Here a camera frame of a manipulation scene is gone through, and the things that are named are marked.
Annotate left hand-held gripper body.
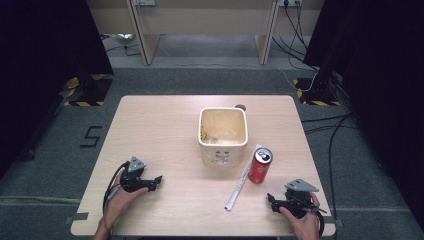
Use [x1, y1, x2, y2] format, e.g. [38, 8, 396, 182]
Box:
[119, 155, 158, 194]

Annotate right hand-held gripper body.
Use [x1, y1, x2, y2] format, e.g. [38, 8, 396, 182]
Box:
[282, 178, 328, 220]

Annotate person's left hand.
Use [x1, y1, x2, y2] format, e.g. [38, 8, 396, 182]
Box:
[102, 169, 150, 228]

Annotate person's right hand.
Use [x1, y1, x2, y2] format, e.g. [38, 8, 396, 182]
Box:
[278, 191, 322, 240]

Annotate red soda can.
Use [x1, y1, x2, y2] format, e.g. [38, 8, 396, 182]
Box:
[247, 146, 274, 185]

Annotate long white tube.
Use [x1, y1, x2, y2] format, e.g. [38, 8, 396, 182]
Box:
[223, 143, 264, 212]

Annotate grey tape strip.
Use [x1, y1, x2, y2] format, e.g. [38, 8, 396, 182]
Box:
[321, 215, 344, 228]
[64, 212, 90, 225]

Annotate black tape floor numeral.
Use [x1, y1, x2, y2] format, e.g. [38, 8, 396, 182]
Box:
[79, 125, 104, 149]

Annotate cream square plastic bin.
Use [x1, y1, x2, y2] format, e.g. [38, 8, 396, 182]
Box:
[197, 106, 250, 169]

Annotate stand base with striped tape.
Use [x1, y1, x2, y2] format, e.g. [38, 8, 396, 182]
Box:
[292, 76, 343, 107]
[62, 74, 114, 108]

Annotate wooden desk side panel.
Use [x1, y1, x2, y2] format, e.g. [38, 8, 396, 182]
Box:
[254, 0, 281, 66]
[125, 0, 162, 66]

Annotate black curtain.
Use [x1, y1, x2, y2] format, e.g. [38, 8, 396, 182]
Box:
[302, 0, 424, 232]
[0, 0, 115, 179]

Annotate crumpled silver foil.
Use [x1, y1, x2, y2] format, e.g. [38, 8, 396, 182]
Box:
[110, 32, 135, 46]

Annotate wooden desk back panel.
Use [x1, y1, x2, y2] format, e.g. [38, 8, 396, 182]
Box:
[85, 0, 325, 37]

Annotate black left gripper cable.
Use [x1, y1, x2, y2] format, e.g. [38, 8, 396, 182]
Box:
[101, 161, 130, 232]

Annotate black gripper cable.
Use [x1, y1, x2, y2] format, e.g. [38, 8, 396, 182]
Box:
[313, 209, 327, 239]
[101, 161, 130, 232]

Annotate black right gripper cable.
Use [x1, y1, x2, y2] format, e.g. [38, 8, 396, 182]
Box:
[313, 209, 327, 239]

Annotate black floor cable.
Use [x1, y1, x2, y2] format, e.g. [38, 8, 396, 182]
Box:
[327, 114, 352, 240]
[100, 34, 142, 58]
[300, 112, 355, 135]

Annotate black cables from socket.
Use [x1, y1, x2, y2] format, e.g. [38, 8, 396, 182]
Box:
[271, 2, 319, 73]

